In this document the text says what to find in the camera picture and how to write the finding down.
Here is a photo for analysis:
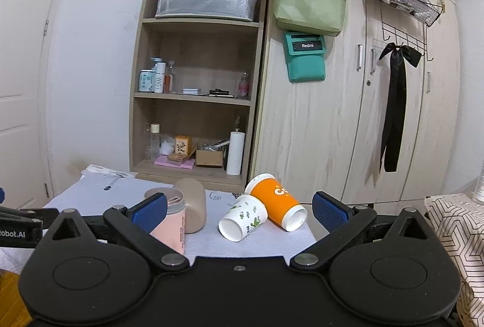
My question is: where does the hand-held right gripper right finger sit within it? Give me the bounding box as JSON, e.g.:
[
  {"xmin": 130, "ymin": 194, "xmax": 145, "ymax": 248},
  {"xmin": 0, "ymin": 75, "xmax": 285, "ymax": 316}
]
[{"xmin": 289, "ymin": 191, "xmax": 440, "ymax": 272}]

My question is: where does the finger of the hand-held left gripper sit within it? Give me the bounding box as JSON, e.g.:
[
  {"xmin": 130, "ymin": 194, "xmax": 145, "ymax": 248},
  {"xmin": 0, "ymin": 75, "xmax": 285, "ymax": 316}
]
[{"xmin": 0, "ymin": 206, "xmax": 60, "ymax": 224}]

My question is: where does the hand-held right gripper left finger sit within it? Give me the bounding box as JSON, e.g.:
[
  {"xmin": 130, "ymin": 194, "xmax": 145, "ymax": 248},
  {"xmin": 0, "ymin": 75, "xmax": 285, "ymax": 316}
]
[{"xmin": 44, "ymin": 193, "xmax": 190, "ymax": 272}]

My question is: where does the white cup with green print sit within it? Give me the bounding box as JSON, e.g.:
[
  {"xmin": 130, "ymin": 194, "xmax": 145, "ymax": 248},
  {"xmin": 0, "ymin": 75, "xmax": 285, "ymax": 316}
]
[{"xmin": 218, "ymin": 194, "xmax": 269, "ymax": 242}]

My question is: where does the pink cup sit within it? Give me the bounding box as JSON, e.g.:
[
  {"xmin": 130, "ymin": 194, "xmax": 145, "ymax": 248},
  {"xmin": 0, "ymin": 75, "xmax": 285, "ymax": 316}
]
[{"xmin": 144, "ymin": 187, "xmax": 186, "ymax": 256}]

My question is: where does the beige cup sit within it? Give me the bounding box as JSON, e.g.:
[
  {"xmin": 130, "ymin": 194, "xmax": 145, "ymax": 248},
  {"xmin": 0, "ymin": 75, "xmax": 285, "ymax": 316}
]
[{"xmin": 173, "ymin": 179, "xmax": 207, "ymax": 234}]

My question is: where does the orange paper cup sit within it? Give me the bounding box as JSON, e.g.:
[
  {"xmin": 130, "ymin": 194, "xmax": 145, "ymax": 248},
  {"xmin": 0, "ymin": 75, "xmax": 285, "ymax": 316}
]
[{"xmin": 244, "ymin": 173, "xmax": 308, "ymax": 233}]

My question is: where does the flat pink box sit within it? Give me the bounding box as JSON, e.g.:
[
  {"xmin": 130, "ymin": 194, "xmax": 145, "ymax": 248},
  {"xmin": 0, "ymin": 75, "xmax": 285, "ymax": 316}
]
[{"xmin": 154, "ymin": 154, "xmax": 196, "ymax": 170}]

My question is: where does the white printed packet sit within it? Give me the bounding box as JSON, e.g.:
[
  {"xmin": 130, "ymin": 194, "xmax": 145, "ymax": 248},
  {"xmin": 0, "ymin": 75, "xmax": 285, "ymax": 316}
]
[{"xmin": 80, "ymin": 164, "xmax": 137, "ymax": 181}]

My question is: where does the clear bottle with cream cap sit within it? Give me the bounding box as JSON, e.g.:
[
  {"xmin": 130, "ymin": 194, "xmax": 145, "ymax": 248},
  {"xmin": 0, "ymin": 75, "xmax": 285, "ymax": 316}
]
[{"xmin": 149, "ymin": 123, "xmax": 161, "ymax": 161}]

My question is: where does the white table cloth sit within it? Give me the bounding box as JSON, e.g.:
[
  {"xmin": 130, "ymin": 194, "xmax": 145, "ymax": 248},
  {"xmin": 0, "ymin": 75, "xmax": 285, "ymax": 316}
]
[{"xmin": 0, "ymin": 171, "xmax": 319, "ymax": 273}]

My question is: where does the small yellow box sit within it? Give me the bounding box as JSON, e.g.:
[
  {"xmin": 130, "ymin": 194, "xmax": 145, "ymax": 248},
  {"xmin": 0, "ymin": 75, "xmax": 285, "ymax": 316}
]
[{"xmin": 175, "ymin": 135, "xmax": 193, "ymax": 156}]

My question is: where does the small open cardboard box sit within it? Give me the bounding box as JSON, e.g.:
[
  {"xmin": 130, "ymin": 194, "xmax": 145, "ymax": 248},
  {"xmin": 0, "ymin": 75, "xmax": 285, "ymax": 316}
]
[{"xmin": 195, "ymin": 146, "xmax": 225, "ymax": 168}]

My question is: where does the light wood wardrobe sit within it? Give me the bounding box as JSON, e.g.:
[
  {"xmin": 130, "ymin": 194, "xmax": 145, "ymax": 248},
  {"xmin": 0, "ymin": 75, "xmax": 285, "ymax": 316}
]
[{"xmin": 249, "ymin": 0, "xmax": 463, "ymax": 207}]

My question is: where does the white paper towel roll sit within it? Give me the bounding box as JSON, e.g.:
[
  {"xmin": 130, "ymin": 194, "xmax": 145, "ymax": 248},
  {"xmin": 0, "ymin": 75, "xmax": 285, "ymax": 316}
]
[{"xmin": 226, "ymin": 130, "xmax": 246, "ymax": 177}]

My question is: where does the black ribbon bow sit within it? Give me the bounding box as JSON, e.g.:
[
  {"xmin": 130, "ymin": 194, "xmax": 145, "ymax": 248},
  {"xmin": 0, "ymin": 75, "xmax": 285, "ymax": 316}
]
[{"xmin": 378, "ymin": 42, "xmax": 423, "ymax": 173}]

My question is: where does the white can with teal label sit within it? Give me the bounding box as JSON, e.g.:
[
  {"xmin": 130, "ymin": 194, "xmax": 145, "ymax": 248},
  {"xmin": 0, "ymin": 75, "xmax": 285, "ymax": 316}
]
[{"xmin": 138, "ymin": 69, "xmax": 155, "ymax": 93}]

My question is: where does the clear bottle with red liquid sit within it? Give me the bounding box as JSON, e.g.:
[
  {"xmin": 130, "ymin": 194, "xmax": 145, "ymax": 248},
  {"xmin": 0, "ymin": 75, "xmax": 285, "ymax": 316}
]
[{"xmin": 165, "ymin": 61, "xmax": 178, "ymax": 93}]

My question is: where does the geometric patterned cloth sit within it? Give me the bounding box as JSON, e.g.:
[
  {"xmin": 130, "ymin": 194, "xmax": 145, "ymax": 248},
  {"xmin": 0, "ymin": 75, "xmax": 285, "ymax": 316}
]
[{"xmin": 423, "ymin": 194, "xmax": 484, "ymax": 327}]

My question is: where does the teal pouch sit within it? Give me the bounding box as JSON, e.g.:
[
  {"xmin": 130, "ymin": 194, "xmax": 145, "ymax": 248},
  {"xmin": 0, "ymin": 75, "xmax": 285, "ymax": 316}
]
[{"xmin": 283, "ymin": 30, "xmax": 327, "ymax": 84}]

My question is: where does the small pink bottle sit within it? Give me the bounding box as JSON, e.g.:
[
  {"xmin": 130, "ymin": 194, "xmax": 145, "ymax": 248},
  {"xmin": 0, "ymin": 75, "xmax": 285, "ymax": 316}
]
[{"xmin": 237, "ymin": 72, "xmax": 250, "ymax": 100}]

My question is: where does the wooden shelf unit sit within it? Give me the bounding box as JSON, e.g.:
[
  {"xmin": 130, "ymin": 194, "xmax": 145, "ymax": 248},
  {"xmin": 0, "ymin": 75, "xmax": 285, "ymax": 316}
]
[{"xmin": 128, "ymin": 0, "xmax": 269, "ymax": 193}]

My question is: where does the white door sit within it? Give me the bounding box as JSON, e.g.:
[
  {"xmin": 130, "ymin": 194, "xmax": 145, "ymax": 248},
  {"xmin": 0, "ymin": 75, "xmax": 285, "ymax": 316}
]
[{"xmin": 0, "ymin": 0, "xmax": 77, "ymax": 211}]

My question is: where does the green fabric bag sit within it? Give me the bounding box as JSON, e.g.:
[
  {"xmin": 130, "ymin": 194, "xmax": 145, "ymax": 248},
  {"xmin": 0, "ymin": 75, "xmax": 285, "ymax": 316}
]
[{"xmin": 273, "ymin": 0, "xmax": 348, "ymax": 37}]

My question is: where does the black wire hook rack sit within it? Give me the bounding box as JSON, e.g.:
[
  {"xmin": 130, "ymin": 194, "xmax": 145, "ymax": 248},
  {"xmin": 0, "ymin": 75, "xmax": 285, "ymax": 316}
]
[{"xmin": 381, "ymin": 21, "xmax": 436, "ymax": 63}]

